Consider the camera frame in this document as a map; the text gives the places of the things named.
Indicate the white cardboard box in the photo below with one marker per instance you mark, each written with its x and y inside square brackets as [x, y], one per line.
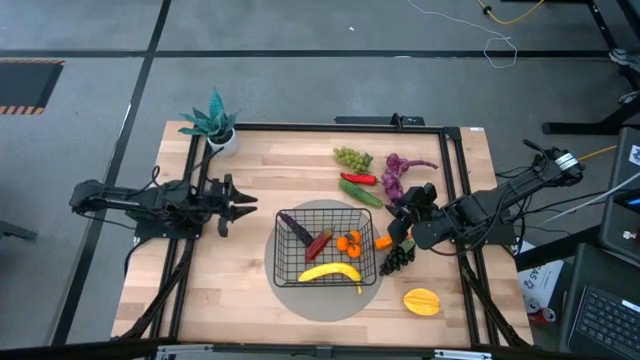
[537, 280]

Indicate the black aluminium table frame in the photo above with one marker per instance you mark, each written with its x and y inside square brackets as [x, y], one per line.
[300, 127]

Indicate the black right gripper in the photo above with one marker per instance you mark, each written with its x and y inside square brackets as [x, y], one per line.
[420, 197]

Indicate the dark red green-tipped pepper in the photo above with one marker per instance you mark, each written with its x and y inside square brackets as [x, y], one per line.
[319, 245]

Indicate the green plant in white pot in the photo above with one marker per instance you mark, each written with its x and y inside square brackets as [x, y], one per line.
[225, 145]

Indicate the yellow bell pepper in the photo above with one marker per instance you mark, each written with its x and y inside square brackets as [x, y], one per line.
[422, 302]

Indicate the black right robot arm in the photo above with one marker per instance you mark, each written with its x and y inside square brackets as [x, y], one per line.
[480, 210]

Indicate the black hazard-striped floor mat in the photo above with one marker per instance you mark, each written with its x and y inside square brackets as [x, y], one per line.
[25, 85]

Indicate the bright red pepper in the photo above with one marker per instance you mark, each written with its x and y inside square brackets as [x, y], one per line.
[360, 178]

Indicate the round grey placemat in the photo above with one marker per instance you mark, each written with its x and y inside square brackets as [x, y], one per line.
[325, 305]

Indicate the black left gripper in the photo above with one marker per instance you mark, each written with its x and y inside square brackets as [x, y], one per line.
[217, 200]

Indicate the orange carrot piece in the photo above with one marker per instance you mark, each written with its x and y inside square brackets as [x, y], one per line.
[384, 243]

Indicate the purple onion braid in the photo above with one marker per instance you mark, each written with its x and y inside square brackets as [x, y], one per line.
[392, 182]

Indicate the black frame bracket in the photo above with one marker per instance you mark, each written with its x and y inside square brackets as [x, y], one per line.
[370, 120]

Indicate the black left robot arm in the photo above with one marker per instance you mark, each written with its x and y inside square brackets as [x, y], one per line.
[125, 200]

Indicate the dark purple eggplant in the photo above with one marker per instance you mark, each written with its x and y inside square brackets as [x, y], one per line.
[297, 230]

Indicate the red soda can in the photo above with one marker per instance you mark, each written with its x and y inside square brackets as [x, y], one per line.
[532, 305]
[548, 315]

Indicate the green cucumber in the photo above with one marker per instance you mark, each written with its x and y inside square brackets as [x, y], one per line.
[361, 194]

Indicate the yellow banana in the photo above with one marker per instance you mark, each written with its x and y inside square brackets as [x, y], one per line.
[330, 271]

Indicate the black laptop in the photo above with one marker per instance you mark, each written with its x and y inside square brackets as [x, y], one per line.
[605, 320]

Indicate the person's foot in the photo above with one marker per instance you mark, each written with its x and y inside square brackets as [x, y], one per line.
[625, 56]

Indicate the black desk leg frame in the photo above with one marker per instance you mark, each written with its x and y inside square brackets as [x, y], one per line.
[590, 127]

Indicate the green grape bunch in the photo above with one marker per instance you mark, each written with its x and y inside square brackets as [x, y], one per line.
[352, 159]

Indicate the black grape bunch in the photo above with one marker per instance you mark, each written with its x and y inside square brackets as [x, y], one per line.
[395, 260]

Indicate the orange tangerine bunch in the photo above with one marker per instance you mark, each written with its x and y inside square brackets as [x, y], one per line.
[350, 245]

